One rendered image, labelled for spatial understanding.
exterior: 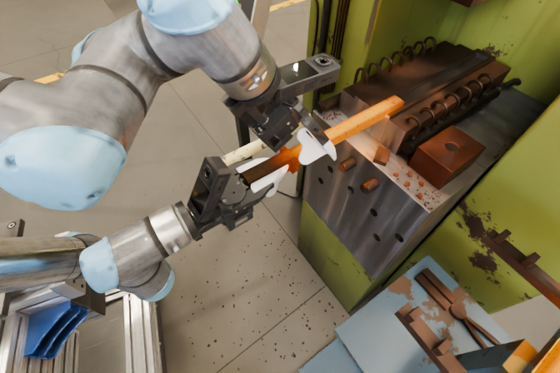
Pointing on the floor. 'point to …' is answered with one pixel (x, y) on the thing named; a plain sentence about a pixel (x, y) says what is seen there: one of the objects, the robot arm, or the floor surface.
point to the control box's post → (242, 132)
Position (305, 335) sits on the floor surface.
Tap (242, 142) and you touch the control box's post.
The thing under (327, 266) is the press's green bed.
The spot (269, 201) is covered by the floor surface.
